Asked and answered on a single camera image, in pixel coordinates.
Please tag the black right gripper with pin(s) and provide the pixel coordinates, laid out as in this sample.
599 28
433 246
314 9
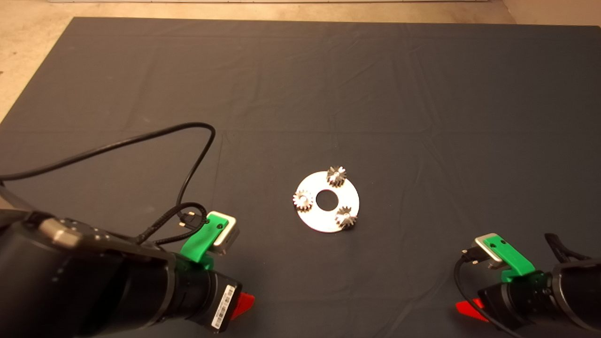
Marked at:
521 298

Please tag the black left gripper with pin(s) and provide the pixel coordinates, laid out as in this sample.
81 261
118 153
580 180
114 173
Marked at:
202 295

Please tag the small steel planetary gear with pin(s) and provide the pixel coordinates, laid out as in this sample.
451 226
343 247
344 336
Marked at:
303 201
346 217
336 176

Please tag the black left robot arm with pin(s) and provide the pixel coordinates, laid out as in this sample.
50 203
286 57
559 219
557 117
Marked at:
70 281

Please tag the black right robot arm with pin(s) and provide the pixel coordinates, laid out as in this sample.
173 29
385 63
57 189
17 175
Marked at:
580 291

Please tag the round metal carrier plate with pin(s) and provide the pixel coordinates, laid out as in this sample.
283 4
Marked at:
324 223

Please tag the dark grey table cloth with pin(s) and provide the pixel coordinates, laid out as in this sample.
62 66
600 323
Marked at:
375 94

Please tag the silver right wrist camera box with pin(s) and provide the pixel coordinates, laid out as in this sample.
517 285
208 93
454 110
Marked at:
483 249

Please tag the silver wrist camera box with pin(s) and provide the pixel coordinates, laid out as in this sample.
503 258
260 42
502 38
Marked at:
230 237
483 249

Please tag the green right camera mount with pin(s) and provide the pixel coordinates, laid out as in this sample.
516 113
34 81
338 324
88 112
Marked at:
512 258

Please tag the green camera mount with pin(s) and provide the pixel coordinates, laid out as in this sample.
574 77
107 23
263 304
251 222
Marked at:
202 241
512 258

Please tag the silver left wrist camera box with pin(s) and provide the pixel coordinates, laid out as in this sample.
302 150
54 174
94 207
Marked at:
230 237

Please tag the green left camera mount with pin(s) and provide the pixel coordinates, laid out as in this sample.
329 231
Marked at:
202 241

